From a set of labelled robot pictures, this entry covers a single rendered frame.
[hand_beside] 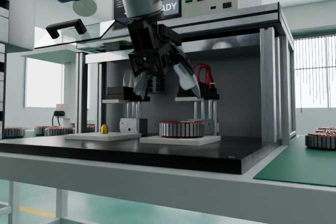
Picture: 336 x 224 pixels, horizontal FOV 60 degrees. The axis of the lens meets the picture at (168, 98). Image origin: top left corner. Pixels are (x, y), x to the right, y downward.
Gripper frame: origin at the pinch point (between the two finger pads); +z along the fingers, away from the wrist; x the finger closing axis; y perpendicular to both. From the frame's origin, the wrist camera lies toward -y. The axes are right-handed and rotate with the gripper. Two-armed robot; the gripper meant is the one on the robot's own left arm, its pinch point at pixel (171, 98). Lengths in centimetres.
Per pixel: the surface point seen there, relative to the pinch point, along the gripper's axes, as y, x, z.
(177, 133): 5.3, 2.2, 6.3
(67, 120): -60, -109, 43
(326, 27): -344, 46, 81
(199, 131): 1.9, 6.1, 8.0
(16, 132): -4, -70, 14
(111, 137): 6.4, -15.9, 7.3
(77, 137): 7.5, -26.5, 7.0
